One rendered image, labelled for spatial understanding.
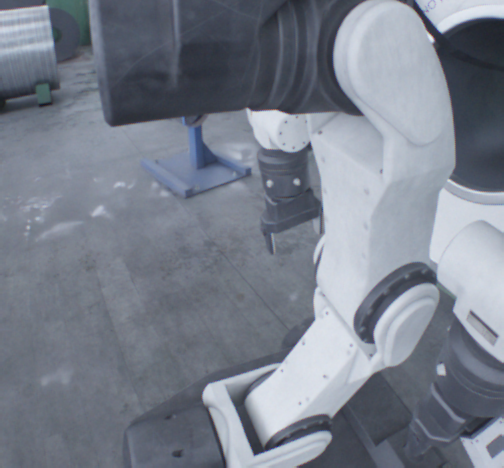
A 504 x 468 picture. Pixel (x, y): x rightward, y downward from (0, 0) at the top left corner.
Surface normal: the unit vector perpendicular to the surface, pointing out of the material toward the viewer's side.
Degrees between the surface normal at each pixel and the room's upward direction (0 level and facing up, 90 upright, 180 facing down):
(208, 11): 90
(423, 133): 90
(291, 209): 90
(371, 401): 0
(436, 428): 11
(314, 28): 78
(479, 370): 56
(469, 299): 101
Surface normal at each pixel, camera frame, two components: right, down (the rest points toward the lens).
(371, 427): 0.00, -0.85
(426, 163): 0.37, 0.49
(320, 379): -0.80, -0.26
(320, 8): 0.31, 0.00
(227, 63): 0.33, 0.79
